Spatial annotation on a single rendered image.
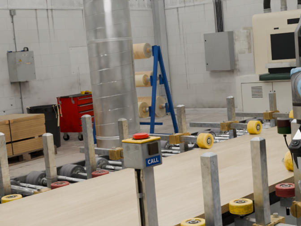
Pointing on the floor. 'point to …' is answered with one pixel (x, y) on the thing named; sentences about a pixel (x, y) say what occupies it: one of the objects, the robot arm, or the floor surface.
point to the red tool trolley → (74, 113)
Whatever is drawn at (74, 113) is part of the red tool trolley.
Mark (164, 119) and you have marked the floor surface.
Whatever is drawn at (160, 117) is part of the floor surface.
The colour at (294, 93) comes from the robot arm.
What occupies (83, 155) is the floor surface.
